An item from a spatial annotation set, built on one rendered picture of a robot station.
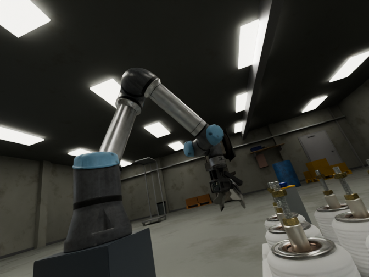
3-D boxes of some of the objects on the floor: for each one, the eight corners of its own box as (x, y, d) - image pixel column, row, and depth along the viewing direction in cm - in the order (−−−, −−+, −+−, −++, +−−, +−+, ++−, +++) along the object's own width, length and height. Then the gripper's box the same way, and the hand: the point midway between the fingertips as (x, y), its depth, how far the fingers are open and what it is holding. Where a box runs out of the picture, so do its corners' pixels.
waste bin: (168, 212, 940) (166, 200, 962) (165, 214, 894) (163, 201, 916) (160, 214, 949) (158, 203, 971) (156, 216, 902) (155, 203, 924)
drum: (304, 185, 516) (292, 158, 547) (284, 189, 528) (273, 162, 558) (298, 186, 570) (286, 161, 600) (280, 189, 581) (269, 165, 611)
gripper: (199, 172, 87) (208, 214, 80) (224, 160, 72) (238, 210, 64) (212, 171, 91) (221, 210, 84) (238, 160, 76) (253, 206, 69)
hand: (233, 210), depth 76 cm, fingers open, 14 cm apart
